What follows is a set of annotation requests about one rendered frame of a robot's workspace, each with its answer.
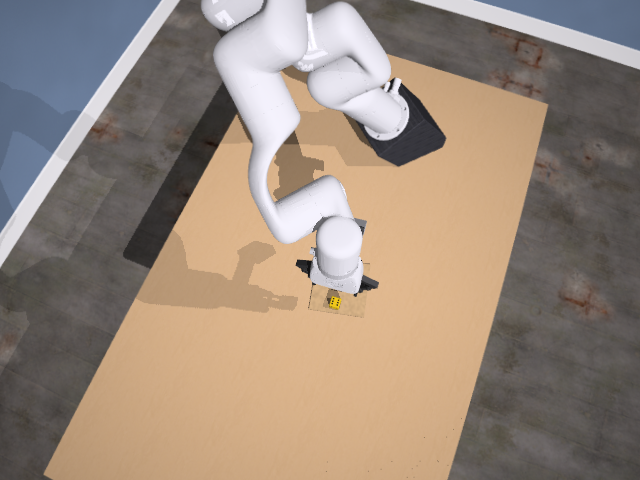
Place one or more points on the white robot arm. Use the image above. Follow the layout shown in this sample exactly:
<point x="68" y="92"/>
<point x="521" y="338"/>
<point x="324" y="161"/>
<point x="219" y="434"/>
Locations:
<point x="249" y="59"/>

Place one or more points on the tan flat mat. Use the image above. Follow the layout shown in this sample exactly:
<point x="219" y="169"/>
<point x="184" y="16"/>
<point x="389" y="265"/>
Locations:
<point x="350" y="305"/>

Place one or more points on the yellow die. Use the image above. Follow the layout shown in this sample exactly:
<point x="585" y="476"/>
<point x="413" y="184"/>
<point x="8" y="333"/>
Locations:
<point x="335" y="302"/>

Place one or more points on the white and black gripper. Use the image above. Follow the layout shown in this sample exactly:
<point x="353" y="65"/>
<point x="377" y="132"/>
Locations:
<point x="357" y="282"/>

